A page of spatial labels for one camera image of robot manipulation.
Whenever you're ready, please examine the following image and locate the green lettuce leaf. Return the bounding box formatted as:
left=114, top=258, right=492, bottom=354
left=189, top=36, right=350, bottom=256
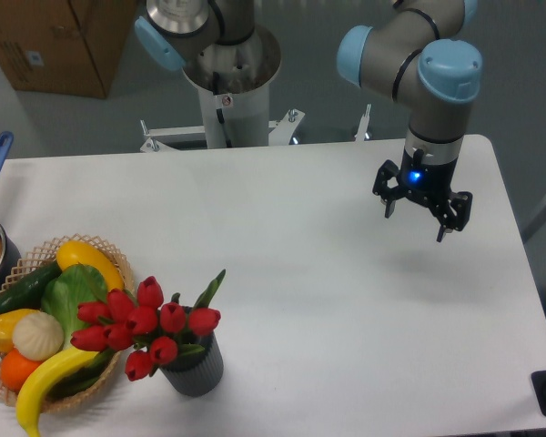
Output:
left=41, top=264, right=107, bottom=350

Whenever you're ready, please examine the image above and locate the yellow squash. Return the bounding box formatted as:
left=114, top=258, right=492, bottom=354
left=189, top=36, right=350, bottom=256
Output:
left=56, top=240, right=125, bottom=290

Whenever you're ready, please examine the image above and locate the woven wicker basket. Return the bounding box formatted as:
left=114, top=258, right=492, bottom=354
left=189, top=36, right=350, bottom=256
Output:
left=0, top=234, right=134, bottom=413

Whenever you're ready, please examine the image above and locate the dark grey ribbed vase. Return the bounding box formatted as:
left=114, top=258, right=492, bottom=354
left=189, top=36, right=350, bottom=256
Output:
left=157, top=305, right=225, bottom=398

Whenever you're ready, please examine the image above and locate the white steamed bun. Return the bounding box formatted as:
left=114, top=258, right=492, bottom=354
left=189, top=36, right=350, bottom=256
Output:
left=12, top=312, right=64, bottom=361

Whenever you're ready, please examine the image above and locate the yellow banana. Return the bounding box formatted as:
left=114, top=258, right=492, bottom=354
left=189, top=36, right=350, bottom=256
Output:
left=15, top=347, right=97, bottom=437

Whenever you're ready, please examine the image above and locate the orange fruit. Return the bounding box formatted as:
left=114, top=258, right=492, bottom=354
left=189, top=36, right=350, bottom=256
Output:
left=0, top=349, right=43, bottom=392

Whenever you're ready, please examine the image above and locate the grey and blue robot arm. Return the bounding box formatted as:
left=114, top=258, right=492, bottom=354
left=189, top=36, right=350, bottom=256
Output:
left=134, top=1, right=483, bottom=235

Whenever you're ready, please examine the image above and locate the yellow bell pepper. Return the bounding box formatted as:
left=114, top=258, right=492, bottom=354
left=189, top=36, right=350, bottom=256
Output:
left=0, top=309, right=38, bottom=353

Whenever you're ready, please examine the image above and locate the brown cardboard box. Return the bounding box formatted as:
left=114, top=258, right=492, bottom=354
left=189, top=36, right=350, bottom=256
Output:
left=0, top=1, right=137, bottom=99

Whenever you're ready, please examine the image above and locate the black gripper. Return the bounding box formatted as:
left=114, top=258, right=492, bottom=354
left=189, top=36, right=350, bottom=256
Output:
left=372, top=151, right=473, bottom=242

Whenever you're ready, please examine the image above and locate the green cucumber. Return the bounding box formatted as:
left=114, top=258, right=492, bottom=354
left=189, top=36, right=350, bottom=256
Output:
left=0, top=262, right=62, bottom=315

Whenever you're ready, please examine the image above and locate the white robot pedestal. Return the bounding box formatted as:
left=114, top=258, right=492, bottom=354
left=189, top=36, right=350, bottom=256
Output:
left=138, top=22, right=374, bottom=154

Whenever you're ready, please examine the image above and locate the red tulip bouquet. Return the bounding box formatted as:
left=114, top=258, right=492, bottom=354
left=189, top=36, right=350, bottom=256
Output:
left=70, top=270, right=226, bottom=381

